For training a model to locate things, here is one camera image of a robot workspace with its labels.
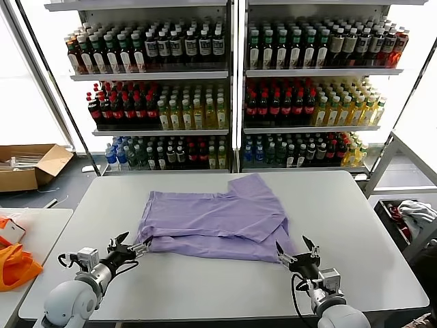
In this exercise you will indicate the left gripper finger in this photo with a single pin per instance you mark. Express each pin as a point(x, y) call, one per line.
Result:
point(140, 249)
point(117, 240)

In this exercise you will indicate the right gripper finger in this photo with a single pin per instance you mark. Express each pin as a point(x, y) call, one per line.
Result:
point(314, 253)
point(288, 261)

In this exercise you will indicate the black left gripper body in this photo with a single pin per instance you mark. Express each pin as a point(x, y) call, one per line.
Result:
point(117, 258)

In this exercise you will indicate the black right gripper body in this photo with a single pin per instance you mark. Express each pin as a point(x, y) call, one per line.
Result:
point(307, 266)

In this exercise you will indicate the purple t-shirt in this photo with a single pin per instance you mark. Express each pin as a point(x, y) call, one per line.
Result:
point(211, 215)

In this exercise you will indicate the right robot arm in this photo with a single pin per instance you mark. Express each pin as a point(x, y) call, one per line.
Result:
point(341, 314)

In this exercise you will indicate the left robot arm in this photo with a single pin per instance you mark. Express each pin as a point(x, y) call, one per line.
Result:
point(71, 300)

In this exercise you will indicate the blue water bottle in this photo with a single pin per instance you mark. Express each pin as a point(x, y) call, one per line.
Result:
point(110, 160)
point(121, 159)
point(259, 158)
point(249, 158)

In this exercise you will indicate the black plastic crate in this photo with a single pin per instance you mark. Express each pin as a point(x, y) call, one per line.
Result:
point(389, 222)

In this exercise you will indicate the green tinted bottle white cap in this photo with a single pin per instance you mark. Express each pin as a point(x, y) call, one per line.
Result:
point(270, 156)
point(131, 159)
point(141, 159)
point(281, 156)

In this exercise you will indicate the dark green bottle white cap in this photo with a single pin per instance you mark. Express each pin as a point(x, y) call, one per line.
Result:
point(151, 160)
point(161, 159)

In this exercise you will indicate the red garment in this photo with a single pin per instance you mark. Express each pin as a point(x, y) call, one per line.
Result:
point(396, 212)

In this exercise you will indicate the small dark tea bottle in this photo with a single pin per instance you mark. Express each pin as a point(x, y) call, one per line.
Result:
point(311, 156)
point(301, 157)
point(291, 157)
point(321, 154)
point(171, 159)
point(181, 158)

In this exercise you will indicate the cola bottle red cap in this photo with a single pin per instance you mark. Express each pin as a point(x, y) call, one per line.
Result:
point(203, 158)
point(117, 111)
point(298, 109)
point(152, 111)
point(274, 110)
point(193, 158)
point(106, 112)
point(129, 111)
point(341, 153)
point(331, 153)
point(140, 111)
point(251, 110)
point(263, 110)
point(309, 109)
point(286, 109)
point(94, 112)

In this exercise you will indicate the white and orange carton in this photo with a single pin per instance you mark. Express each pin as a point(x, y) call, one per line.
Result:
point(15, 232)

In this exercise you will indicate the orange fabric bag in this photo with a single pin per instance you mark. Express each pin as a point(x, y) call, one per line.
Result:
point(13, 270)

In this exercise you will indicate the white crumpled garment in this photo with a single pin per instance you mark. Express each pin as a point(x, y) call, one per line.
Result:
point(416, 215)

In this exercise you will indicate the clear plastic bag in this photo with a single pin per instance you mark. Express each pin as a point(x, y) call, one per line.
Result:
point(10, 215)

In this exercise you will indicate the open cardboard box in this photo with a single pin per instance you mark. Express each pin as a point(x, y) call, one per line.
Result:
point(17, 179)

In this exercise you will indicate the white packing strips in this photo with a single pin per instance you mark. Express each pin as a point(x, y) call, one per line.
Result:
point(27, 160)

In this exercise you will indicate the grey metal shelf unit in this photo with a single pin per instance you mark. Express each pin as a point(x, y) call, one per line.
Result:
point(150, 76)
point(324, 72)

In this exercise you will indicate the dark tea bottle green band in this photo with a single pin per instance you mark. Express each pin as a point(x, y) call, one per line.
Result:
point(268, 51)
point(322, 50)
point(111, 57)
point(296, 50)
point(84, 58)
point(97, 57)
point(282, 51)
point(309, 50)
point(125, 56)
point(254, 51)
point(138, 56)

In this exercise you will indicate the reddish tea bottle white label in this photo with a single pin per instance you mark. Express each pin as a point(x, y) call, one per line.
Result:
point(72, 58)

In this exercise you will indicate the dark bottle white square label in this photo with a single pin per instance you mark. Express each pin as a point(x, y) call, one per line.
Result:
point(164, 48)
point(218, 47)
point(364, 48)
point(152, 49)
point(377, 48)
point(389, 48)
point(191, 48)
point(204, 48)
point(176, 48)

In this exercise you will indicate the dark bottle beige label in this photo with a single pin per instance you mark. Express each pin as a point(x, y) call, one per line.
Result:
point(337, 48)
point(350, 48)

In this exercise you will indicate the red drink bottle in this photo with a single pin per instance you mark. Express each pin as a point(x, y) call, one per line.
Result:
point(401, 49)

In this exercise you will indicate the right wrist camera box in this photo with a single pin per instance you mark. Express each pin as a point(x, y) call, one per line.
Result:
point(331, 278)

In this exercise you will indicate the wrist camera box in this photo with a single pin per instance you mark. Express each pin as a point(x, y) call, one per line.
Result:
point(331, 278)
point(85, 258)

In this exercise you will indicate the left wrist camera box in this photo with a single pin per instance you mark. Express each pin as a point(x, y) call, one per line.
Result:
point(85, 258)

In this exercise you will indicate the small grey floor bracket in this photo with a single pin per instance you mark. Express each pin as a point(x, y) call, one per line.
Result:
point(51, 203)

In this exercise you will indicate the grey metal frame cart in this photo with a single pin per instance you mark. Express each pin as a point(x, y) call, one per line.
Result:
point(384, 164)

